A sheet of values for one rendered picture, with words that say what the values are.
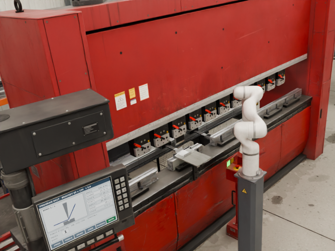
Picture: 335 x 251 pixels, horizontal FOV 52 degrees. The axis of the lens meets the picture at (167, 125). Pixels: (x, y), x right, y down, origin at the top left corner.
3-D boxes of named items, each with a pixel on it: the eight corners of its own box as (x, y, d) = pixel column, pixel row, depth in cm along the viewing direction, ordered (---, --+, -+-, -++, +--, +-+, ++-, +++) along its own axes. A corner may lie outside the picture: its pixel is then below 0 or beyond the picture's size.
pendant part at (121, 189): (52, 265, 163) (33, 203, 148) (45, 250, 172) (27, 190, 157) (136, 224, 184) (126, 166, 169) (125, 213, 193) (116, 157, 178)
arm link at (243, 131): (259, 156, 248) (260, 125, 238) (233, 156, 251) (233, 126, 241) (258, 148, 258) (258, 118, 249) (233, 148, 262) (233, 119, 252)
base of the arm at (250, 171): (268, 172, 261) (268, 150, 254) (254, 183, 249) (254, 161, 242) (246, 164, 274) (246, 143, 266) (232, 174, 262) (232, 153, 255)
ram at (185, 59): (92, 157, 235) (69, 38, 202) (86, 154, 241) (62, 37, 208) (306, 58, 415) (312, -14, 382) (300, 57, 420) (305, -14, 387)
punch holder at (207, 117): (206, 122, 310) (205, 105, 304) (199, 120, 316) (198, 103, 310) (216, 117, 319) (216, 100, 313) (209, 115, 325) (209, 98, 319)
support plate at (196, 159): (197, 167, 279) (197, 166, 278) (174, 157, 297) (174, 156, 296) (212, 158, 289) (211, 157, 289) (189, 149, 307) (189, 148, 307)
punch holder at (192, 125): (190, 130, 298) (189, 113, 292) (183, 128, 304) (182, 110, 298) (202, 124, 307) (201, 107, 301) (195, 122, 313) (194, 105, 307)
